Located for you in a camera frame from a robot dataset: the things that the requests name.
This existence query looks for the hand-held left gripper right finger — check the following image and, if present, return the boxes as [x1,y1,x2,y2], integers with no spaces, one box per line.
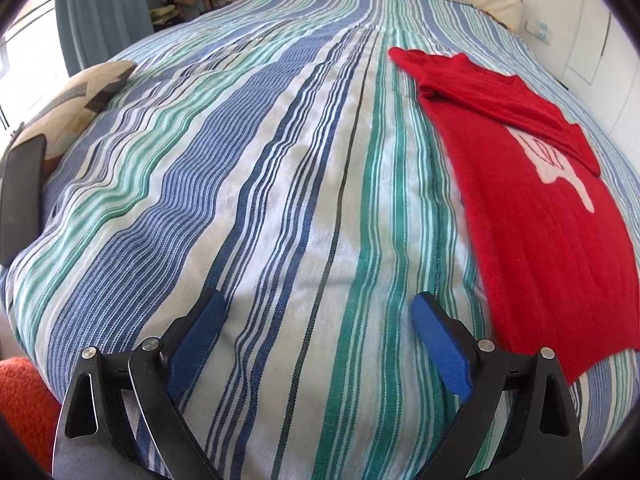
[411,291,583,480]

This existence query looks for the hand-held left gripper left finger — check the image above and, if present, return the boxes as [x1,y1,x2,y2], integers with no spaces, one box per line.
[52,287,231,480]

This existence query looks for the red sweater with white animal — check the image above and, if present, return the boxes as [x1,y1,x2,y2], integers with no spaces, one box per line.
[387,47,640,386]

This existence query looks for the striped bed cover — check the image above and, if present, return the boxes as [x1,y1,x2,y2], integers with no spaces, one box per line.
[0,0,640,480]

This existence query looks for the orange red rug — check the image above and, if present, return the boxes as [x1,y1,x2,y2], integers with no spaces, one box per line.
[0,357,63,473]

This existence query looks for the black phone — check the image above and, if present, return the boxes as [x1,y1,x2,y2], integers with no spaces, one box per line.
[0,137,48,266]

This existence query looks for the patterned beige cushion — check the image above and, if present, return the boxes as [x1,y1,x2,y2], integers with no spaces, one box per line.
[10,60,138,176]

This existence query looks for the white wardrobe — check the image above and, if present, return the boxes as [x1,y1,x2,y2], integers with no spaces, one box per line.
[565,0,636,126]

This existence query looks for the blue curtain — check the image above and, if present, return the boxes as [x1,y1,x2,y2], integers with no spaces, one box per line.
[52,0,156,78]

